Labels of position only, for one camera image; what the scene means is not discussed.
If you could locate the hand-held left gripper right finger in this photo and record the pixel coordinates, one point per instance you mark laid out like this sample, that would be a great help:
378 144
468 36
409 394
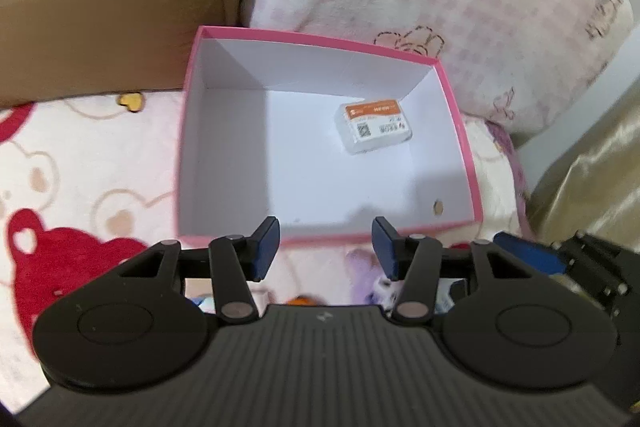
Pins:
386 252

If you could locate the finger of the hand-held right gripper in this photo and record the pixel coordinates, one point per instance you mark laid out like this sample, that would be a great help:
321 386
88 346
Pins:
530 253

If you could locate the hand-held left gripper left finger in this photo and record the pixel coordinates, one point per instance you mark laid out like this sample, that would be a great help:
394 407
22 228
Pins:
265 249

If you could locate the orange egg-shaped sponge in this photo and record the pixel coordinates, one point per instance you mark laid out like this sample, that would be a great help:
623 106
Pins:
302 300

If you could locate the pink cardboard box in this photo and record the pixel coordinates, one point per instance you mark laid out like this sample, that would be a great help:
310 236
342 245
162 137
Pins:
300 167

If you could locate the gold curtain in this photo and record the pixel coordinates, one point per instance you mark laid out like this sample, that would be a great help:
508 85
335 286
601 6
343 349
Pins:
590 177

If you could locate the small white orange-label box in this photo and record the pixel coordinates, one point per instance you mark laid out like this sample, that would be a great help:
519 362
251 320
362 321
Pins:
372 127

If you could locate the bear printed blanket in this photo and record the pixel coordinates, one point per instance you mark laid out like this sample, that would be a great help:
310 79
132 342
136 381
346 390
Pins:
75 167

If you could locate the brown cloud pillow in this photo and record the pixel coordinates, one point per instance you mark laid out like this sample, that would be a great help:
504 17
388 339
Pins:
125 17

